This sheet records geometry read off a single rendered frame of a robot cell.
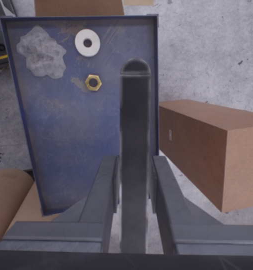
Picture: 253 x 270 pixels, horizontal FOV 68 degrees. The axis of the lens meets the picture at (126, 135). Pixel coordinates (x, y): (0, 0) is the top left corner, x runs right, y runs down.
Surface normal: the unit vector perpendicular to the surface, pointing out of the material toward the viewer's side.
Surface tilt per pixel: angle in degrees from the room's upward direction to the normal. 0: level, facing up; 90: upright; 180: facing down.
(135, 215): 11
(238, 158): 0
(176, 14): 0
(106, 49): 0
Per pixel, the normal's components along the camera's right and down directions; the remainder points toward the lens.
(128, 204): -0.03, 0.27
